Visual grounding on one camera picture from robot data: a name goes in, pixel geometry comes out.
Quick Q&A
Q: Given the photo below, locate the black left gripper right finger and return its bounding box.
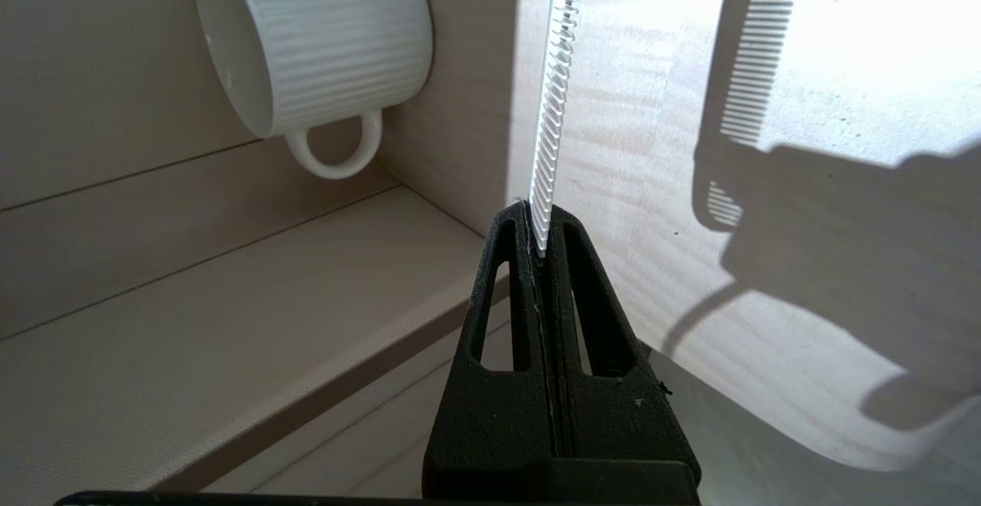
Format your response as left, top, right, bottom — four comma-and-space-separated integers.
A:
543, 205, 701, 501

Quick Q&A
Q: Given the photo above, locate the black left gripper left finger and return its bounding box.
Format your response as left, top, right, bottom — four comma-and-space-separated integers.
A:
423, 201, 554, 501

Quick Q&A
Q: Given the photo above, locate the white plastic comb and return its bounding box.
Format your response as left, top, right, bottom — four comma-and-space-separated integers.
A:
529, 0, 588, 258

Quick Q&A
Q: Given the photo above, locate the light wood open cabinet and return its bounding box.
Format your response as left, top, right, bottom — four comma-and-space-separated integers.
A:
0, 0, 981, 501

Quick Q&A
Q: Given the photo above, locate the white ribbed mug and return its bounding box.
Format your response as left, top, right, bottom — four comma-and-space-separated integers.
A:
192, 0, 435, 182

